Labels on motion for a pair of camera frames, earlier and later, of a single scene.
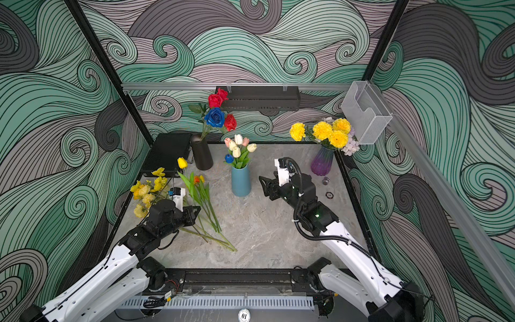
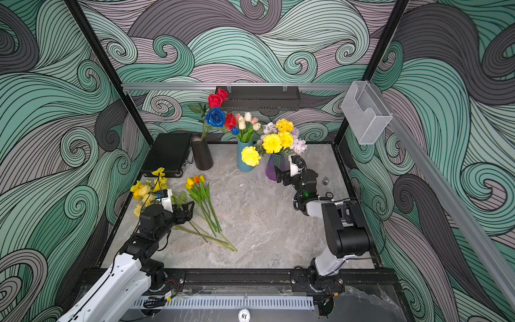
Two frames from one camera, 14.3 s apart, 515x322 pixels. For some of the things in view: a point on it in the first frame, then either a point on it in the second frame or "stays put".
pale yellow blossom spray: (143, 196) stays put
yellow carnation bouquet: (335, 133) to (280, 137)
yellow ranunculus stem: (160, 180) stays put
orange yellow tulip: (200, 192) stays put
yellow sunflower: (200, 234) stays put
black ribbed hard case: (164, 152) stays put
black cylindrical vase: (202, 153) stays put
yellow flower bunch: (212, 219) stays put
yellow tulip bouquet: (239, 151) to (245, 126)
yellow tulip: (182, 163) to (200, 192)
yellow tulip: (200, 190) stays put
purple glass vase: (322, 162) to (281, 161)
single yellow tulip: (204, 196) stays put
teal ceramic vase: (241, 181) to (242, 166)
